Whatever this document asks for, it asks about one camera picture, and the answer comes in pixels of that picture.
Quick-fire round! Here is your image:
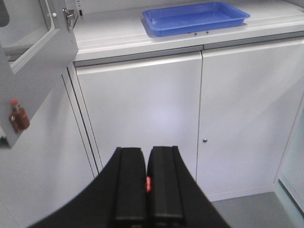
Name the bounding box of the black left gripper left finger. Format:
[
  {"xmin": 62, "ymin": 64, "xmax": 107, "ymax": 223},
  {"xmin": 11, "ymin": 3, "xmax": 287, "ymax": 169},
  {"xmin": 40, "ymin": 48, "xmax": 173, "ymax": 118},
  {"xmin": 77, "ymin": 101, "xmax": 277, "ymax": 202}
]
[{"xmin": 115, "ymin": 148, "xmax": 146, "ymax": 221}]

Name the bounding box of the red plastic spoon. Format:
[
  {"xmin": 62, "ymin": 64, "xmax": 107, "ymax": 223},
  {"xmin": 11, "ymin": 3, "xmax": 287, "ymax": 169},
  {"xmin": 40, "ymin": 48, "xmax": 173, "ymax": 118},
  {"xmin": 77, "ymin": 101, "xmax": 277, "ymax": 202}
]
[{"xmin": 145, "ymin": 176, "xmax": 152, "ymax": 192}]

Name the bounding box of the red door handle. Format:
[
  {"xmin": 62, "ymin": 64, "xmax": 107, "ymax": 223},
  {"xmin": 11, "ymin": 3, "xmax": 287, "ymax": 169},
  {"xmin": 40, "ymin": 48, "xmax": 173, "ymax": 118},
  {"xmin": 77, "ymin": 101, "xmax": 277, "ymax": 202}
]
[{"xmin": 9, "ymin": 98, "xmax": 30, "ymax": 133}]

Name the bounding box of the grey metal cabinet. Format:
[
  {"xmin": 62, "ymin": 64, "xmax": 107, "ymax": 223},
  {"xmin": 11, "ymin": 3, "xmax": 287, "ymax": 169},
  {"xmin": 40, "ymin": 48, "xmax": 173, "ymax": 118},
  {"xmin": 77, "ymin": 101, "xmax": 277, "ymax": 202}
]
[{"xmin": 69, "ymin": 0, "xmax": 304, "ymax": 201}]

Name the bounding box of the blue plastic tray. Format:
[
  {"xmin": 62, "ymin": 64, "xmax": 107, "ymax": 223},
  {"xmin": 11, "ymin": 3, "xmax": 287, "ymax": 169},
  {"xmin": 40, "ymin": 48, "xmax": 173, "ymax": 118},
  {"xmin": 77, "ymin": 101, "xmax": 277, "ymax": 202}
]
[{"xmin": 142, "ymin": 2, "xmax": 250, "ymax": 37}]

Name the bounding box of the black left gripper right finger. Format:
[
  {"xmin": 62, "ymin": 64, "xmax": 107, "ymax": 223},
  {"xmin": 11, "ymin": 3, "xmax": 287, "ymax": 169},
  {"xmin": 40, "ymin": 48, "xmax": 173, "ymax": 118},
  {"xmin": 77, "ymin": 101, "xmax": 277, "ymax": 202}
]
[{"xmin": 147, "ymin": 146, "xmax": 183, "ymax": 220}]

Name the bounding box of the open cabinet door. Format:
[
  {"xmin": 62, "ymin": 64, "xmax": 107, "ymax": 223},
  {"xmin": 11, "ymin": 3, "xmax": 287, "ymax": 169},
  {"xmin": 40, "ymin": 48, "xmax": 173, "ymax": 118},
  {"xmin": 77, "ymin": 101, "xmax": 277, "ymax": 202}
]
[{"xmin": 0, "ymin": 0, "xmax": 78, "ymax": 148}]

